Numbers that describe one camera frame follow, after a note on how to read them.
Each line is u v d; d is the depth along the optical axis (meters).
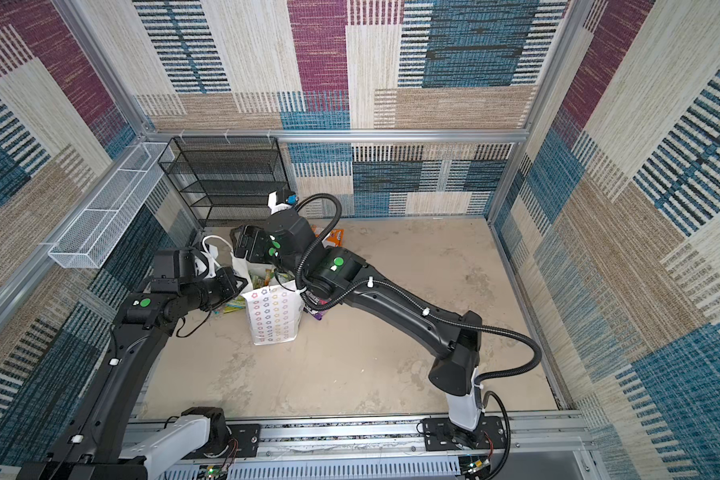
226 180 1.11
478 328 0.41
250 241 0.54
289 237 0.45
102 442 0.38
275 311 0.76
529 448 0.72
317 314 0.94
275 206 0.57
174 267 0.53
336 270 0.47
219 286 0.64
